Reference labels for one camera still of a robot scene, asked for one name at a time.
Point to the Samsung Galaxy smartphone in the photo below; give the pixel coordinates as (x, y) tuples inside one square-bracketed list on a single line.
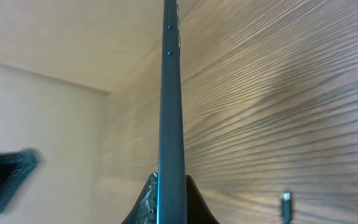
[(171, 199)]

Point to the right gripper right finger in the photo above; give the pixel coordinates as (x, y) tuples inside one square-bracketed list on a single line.
[(197, 209)]

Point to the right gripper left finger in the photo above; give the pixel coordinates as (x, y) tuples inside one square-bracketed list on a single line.
[(144, 210)]

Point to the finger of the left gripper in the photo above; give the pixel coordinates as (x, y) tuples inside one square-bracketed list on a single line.
[(15, 168)]

